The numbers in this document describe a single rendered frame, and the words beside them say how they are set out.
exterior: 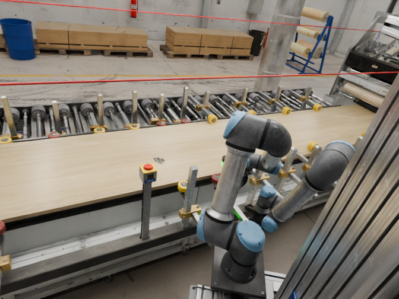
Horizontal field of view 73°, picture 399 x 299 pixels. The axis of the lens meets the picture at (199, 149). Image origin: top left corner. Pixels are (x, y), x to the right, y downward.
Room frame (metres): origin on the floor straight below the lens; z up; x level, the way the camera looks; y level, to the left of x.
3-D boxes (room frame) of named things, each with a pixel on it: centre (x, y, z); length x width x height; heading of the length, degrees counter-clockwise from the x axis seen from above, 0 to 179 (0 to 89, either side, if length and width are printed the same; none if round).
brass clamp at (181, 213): (1.20, -0.01, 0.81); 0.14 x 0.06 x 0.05; 122
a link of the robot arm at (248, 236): (0.72, -0.24, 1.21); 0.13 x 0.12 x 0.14; 75
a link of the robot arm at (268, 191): (1.09, -0.39, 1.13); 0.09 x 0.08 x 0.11; 57
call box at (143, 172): (1.05, 0.23, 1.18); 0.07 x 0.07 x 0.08; 32
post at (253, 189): (1.45, -0.41, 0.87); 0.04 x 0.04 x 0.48; 32
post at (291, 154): (1.58, -0.62, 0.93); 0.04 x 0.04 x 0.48; 32
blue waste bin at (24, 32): (5.52, 3.99, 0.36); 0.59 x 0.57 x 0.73; 28
